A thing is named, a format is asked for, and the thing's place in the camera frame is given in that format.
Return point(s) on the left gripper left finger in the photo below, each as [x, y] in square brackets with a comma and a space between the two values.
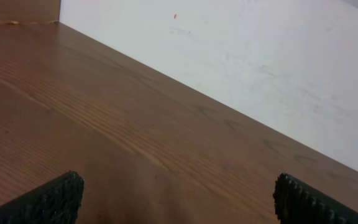
[54, 202]

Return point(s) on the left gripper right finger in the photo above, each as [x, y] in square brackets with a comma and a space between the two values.
[298, 203]

